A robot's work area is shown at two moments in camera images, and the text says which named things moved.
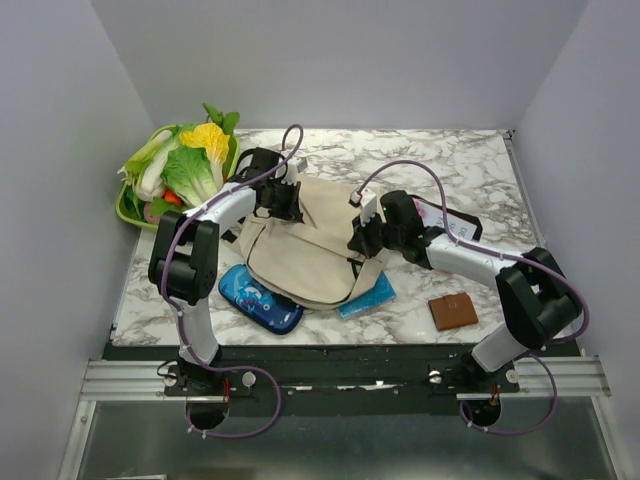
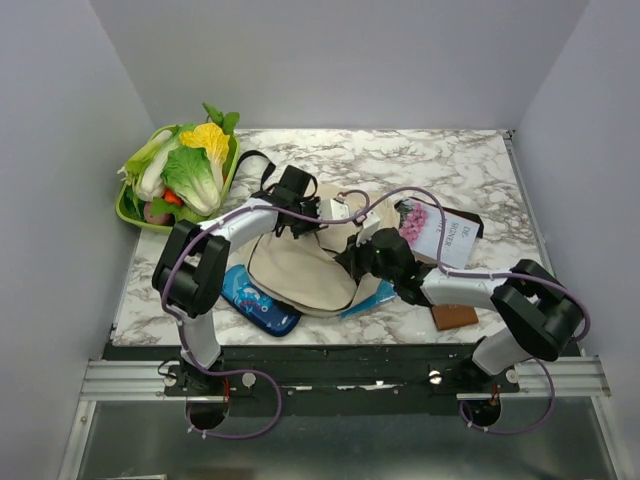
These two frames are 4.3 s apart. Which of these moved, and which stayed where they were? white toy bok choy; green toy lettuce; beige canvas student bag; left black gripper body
Moved: left black gripper body
Stayed: beige canvas student bag; white toy bok choy; green toy lettuce
